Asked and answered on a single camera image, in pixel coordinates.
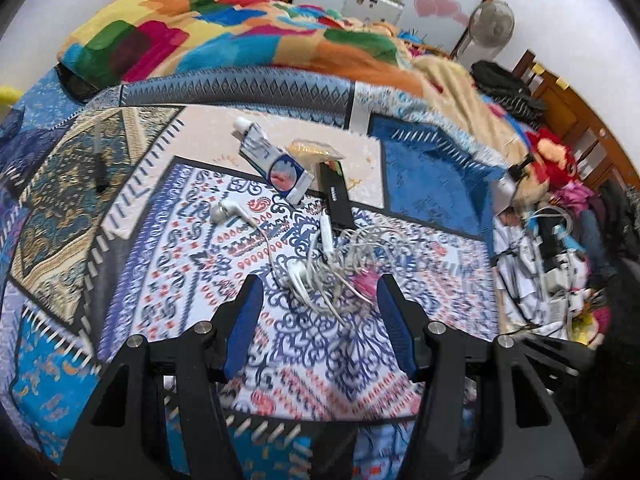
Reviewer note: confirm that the white boxy appliance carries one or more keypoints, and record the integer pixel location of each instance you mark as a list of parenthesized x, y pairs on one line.
[(370, 5)]

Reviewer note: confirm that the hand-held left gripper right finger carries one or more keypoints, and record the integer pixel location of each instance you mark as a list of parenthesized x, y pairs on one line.
[(397, 330)]

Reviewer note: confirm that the white blue toothpaste tube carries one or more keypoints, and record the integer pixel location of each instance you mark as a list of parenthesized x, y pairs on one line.
[(272, 162)]

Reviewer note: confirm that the small black pen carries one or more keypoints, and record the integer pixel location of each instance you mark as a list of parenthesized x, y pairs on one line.
[(100, 172)]

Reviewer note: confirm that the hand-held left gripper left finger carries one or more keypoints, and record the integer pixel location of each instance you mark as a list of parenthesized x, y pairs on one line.
[(245, 325)]

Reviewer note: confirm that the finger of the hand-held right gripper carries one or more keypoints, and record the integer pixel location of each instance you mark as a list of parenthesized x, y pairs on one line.
[(565, 357)]

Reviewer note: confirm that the standing electric fan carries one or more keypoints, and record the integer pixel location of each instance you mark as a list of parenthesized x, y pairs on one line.
[(492, 22)]

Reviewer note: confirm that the wooden bed headboard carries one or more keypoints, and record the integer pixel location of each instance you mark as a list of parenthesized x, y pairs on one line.
[(590, 145)]

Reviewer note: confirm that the pile of dark clothes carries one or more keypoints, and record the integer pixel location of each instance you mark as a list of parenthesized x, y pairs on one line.
[(610, 230)]

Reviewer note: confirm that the pump dispenser bottle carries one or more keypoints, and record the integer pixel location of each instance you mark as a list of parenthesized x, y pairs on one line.
[(505, 195)]

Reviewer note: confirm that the colourful patchwork blanket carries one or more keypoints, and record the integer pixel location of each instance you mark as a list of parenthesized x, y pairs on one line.
[(200, 35)]

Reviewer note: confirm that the blue patterned bedspread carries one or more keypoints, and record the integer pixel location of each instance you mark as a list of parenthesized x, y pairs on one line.
[(175, 240)]

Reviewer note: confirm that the red plush toy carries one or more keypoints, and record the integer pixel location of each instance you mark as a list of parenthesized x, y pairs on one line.
[(565, 160)]

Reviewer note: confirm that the black striped bag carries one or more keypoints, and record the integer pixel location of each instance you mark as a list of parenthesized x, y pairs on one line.
[(500, 80)]

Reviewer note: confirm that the black rectangular box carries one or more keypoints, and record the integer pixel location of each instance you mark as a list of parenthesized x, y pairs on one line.
[(336, 195)]

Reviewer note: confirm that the clear plastic wrapper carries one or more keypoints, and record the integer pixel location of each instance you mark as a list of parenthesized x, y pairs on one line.
[(315, 149)]

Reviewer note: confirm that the yellow foam tube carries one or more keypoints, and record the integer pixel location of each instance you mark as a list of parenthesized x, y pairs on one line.
[(7, 94)]

